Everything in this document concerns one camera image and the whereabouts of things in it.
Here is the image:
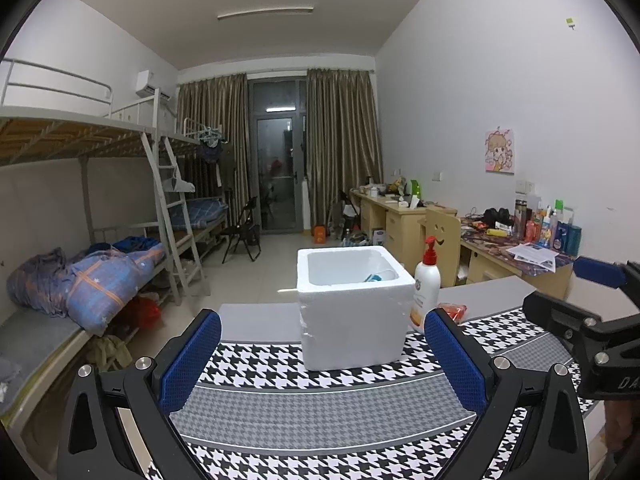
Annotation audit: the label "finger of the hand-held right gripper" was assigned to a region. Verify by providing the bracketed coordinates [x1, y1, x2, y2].
[522, 291, 640, 361]
[572, 256, 640, 306]

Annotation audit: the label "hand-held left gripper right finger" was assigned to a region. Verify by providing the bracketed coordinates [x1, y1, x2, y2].
[422, 307, 591, 480]

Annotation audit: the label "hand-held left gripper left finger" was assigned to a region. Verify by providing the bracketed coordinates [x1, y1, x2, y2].
[56, 308, 223, 480]

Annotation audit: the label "white foam box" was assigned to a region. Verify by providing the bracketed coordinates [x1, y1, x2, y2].
[296, 246, 416, 372]

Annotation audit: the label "person's right hand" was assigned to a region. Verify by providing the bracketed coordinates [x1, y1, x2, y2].
[604, 400, 638, 461]

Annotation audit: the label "row of toiletry bottles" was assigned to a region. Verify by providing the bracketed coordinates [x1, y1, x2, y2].
[514, 199, 583, 256]

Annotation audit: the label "red snack packet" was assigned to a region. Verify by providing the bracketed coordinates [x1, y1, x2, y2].
[437, 302, 468, 322]

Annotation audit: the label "white printed papers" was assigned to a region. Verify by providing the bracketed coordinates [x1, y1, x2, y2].
[506, 242, 558, 268]

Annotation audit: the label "red bag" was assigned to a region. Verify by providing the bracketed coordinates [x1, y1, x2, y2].
[127, 297, 163, 331]

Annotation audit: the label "wooden desk with printed cover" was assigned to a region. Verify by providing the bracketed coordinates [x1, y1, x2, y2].
[457, 215, 576, 301]

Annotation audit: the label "yellowish cloth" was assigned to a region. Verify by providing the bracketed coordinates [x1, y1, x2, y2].
[87, 335, 133, 371]

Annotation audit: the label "white lotion pump bottle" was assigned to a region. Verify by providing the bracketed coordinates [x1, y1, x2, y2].
[410, 236, 442, 333]

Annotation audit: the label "black headphones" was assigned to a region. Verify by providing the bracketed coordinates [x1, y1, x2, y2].
[482, 207, 515, 227]

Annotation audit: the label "houndstooth table mat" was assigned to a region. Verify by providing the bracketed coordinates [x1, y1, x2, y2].
[34, 305, 591, 480]

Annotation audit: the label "blue plaid quilt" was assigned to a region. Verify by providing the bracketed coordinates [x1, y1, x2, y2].
[7, 237, 166, 336]

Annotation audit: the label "wooden smiley chair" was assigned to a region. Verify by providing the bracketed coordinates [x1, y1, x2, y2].
[425, 205, 462, 288]

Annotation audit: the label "black folding chair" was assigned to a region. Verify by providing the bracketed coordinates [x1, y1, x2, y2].
[221, 196, 262, 263]

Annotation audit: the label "plain wooden desk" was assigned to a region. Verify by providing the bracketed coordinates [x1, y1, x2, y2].
[350, 187, 458, 261]

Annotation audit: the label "blue bedding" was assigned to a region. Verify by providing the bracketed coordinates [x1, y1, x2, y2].
[185, 197, 228, 231]

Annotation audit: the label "white bunk bed ladder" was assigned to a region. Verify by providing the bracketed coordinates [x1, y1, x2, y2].
[141, 132, 206, 306]

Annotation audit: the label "grey mattress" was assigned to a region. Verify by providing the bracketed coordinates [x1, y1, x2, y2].
[0, 305, 86, 401]

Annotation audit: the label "dark hanging clothes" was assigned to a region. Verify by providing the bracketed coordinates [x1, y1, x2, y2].
[197, 137, 236, 196]

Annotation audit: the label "glass balcony door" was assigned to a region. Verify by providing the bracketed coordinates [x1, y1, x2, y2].
[248, 77, 308, 233]

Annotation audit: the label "brown curtain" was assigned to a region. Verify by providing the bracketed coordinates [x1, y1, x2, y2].
[177, 74, 251, 233]
[306, 67, 383, 231]

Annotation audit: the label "white metal bunk bed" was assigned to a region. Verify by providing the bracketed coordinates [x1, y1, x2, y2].
[0, 57, 206, 431]
[160, 117, 236, 261]

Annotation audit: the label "white air conditioner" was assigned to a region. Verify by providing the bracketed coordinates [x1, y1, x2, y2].
[136, 70, 173, 100]

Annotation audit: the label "ceiling tube light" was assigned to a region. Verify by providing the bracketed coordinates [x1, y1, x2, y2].
[217, 6, 315, 21]

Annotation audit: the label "pink cartoon wall poster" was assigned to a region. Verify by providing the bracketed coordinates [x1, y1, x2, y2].
[484, 128, 516, 175]

